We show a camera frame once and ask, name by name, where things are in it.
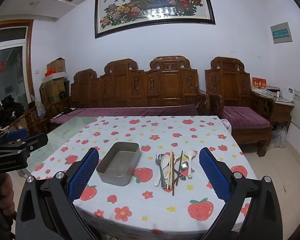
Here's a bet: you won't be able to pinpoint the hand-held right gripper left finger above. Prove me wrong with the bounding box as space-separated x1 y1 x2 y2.
15 147 100 240

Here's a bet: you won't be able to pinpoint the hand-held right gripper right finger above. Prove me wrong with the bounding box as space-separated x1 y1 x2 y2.
199 147 283 240

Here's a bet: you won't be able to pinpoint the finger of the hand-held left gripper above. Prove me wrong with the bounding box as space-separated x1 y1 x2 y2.
0 133 49 155
0 128 30 147

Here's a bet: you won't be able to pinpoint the large metal spoon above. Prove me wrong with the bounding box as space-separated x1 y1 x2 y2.
176 160 189 180

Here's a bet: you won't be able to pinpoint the rectangular metal tin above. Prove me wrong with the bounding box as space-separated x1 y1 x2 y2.
96 142 141 186

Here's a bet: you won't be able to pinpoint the light wooden chopstick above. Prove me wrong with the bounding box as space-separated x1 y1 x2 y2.
169 151 174 190
167 150 172 190

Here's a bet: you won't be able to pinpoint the metal fork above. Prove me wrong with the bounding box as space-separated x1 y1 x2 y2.
155 152 167 189

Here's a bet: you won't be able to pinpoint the person's left hand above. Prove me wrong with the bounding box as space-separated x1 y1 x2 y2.
0 174 13 214

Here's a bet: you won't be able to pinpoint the wooden chair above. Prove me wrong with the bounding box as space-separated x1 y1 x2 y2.
17 100 53 135

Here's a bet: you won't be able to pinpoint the black clothes pile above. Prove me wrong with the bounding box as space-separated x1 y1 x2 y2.
0 95 25 130

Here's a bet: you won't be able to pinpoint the crumpled clear plastic bag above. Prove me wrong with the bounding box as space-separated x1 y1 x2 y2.
30 95 45 119

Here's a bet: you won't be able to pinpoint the large cardboard boxes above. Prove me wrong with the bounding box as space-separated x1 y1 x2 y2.
41 79 70 105

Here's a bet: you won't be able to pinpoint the purple armchair cushion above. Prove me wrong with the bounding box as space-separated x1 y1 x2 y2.
222 106 271 130

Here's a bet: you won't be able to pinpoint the white board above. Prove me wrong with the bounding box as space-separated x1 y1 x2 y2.
42 72 67 83

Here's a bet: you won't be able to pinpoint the strawberry print tablecloth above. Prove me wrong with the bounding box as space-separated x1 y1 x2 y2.
30 116 262 240

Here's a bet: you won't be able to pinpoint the small cardboard box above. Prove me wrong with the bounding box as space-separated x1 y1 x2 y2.
46 58 66 73

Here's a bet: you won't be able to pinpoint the long purple sofa cushion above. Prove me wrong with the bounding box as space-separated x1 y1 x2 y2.
50 104 200 124

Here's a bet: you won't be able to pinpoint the carved wooden armchair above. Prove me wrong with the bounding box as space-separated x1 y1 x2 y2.
204 56 275 157

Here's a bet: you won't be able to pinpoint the wooden side table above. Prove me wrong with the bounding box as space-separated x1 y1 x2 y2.
252 90 295 130

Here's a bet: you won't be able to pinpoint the red gift box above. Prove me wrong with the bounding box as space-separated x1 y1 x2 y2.
251 77 268 92

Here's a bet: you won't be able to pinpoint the carved wooden sofa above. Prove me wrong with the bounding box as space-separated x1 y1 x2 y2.
40 56 210 130

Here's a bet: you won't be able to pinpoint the framed peacock painting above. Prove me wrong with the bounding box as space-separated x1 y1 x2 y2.
94 0 216 39

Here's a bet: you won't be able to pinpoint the black cable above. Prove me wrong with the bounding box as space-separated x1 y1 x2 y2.
54 107 77 118

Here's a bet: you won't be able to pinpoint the wooden door frame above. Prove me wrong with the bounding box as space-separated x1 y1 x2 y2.
0 20 35 105

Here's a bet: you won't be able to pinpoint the grey wall electrical panel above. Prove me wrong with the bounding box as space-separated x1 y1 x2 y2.
270 22 293 44

